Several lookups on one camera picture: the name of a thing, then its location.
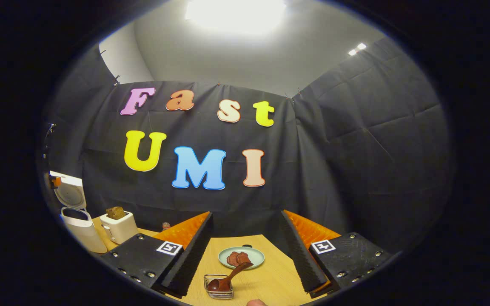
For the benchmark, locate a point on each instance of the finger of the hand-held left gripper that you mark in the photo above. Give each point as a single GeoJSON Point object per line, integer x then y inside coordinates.
{"type": "Point", "coordinates": [56, 182]}

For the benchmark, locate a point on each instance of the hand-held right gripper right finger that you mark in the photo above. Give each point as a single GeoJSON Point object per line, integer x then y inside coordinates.
{"type": "Point", "coordinates": [302, 259]}

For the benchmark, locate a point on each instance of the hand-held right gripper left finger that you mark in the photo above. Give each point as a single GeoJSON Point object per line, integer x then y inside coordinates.
{"type": "Point", "coordinates": [192, 259]}

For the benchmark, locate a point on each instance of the brown wooden spoon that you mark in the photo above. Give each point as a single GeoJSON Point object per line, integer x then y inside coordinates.
{"type": "Point", "coordinates": [228, 278]}

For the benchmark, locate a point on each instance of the white rice cooker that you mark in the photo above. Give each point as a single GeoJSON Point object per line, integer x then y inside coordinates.
{"type": "Point", "coordinates": [84, 231]}

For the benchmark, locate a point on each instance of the brown meat slice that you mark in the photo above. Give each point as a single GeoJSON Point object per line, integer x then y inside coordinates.
{"type": "Point", "coordinates": [244, 257]}
{"type": "Point", "coordinates": [232, 259]}

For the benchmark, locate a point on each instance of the clear plastic water bottle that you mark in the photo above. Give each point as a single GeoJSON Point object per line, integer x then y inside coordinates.
{"type": "Point", "coordinates": [166, 226]}

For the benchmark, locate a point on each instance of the pale green plate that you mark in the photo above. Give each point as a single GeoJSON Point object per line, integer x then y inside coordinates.
{"type": "Point", "coordinates": [257, 257]}

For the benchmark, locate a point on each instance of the toasted bread slice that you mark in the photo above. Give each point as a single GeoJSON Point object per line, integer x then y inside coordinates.
{"type": "Point", "coordinates": [115, 212]}

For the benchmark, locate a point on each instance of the white toaster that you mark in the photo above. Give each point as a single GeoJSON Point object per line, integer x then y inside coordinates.
{"type": "Point", "coordinates": [121, 229]}

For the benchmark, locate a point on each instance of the small ceiling light panel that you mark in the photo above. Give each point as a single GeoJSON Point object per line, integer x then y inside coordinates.
{"type": "Point", "coordinates": [357, 49]}

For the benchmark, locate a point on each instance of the large ceiling light panel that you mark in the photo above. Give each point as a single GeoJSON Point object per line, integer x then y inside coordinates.
{"type": "Point", "coordinates": [236, 15]}

